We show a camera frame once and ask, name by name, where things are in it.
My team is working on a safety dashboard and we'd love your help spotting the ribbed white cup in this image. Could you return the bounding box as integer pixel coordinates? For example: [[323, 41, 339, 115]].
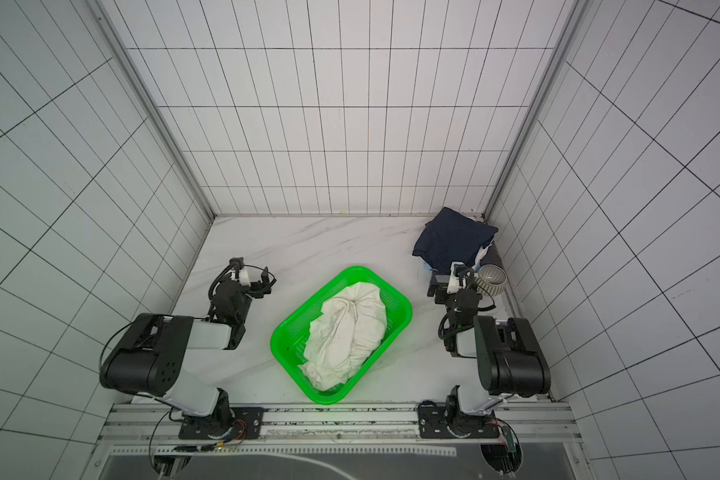
[[476, 264, 508, 297]]

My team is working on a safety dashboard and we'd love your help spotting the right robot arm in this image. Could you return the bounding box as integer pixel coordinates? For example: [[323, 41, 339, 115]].
[[417, 262, 552, 440]]

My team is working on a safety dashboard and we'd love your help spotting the green plastic basket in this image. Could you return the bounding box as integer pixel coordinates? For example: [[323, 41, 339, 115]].
[[270, 266, 413, 405]]

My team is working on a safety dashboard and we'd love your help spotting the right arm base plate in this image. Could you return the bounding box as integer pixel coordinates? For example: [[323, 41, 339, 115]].
[[416, 401, 500, 440]]

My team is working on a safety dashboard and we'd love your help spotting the folded light blue shirt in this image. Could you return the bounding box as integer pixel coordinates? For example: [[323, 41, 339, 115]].
[[421, 244, 503, 274]]

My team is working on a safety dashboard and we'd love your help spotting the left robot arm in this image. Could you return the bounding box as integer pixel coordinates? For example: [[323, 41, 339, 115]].
[[99, 257, 276, 446]]

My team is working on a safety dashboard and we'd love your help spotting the aluminium mounting rail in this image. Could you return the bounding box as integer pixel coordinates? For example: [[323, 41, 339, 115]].
[[94, 401, 583, 463]]

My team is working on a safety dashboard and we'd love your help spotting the white t shirt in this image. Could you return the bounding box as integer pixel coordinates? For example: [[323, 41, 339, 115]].
[[300, 282, 387, 391]]

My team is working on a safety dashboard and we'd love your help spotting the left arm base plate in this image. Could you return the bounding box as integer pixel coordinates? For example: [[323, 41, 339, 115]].
[[178, 407, 265, 442]]

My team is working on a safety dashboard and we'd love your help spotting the folded navy t shirt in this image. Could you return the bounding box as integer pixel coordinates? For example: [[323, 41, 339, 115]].
[[412, 207, 499, 274]]

